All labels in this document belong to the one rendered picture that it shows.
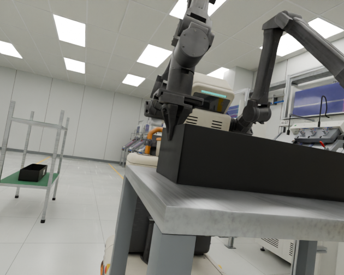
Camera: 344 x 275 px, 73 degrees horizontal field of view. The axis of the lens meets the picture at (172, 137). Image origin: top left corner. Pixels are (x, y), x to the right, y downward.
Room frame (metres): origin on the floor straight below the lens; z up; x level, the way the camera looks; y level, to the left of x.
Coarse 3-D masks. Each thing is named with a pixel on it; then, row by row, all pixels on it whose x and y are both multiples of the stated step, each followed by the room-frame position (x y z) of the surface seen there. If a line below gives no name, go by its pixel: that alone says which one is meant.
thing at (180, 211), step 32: (128, 192) 0.65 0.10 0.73; (160, 192) 0.32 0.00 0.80; (192, 192) 0.36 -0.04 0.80; (224, 192) 0.41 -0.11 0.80; (128, 224) 0.65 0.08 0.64; (160, 224) 0.26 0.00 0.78; (192, 224) 0.26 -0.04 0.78; (224, 224) 0.27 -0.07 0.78; (256, 224) 0.28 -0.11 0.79; (288, 224) 0.29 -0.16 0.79; (320, 224) 0.31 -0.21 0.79; (160, 256) 0.25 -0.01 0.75; (192, 256) 0.26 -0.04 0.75
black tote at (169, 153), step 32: (192, 128) 0.43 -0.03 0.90; (160, 160) 0.56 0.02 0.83; (192, 160) 0.43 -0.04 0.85; (224, 160) 0.45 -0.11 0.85; (256, 160) 0.47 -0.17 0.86; (288, 160) 0.49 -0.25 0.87; (320, 160) 0.51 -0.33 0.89; (256, 192) 0.47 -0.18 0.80; (288, 192) 0.49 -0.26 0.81; (320, 192) 0.52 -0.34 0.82
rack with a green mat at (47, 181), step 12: (12, 108) 2.12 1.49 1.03; (12, 120) 2.13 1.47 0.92; (24, 120) 2.16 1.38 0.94; (60, 120) 2.26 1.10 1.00; (60, 132) 2.27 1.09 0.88; (0, 156) 2.11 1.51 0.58; (24, 156) 2.93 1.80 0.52; (60, 156) 3.08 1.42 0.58; (0, 168) 2.12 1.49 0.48; (60, 168) 3.08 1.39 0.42; (0, 180) 2.14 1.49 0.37; (12, 180) 2.29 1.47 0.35; (48, 180) 2.55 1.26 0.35; (48, 192) 2.27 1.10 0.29
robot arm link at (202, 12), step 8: (192, 0) 0.61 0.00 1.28; (200, 0) 0.59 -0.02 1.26; (208, 0) 0.62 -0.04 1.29; (192, 8) 0.53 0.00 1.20; (200, 8) 0.55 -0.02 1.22; (184, 16) 0.49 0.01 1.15; (192, 16) 0.52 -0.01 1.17; (200, 16) 0.52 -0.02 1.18; (208, 16) 0.54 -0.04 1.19; (184, 24) 0.49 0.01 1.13; (200, 24) 0.49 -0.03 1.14; (208, 24) 0.50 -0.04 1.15; (208, 32) 0.49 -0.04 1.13
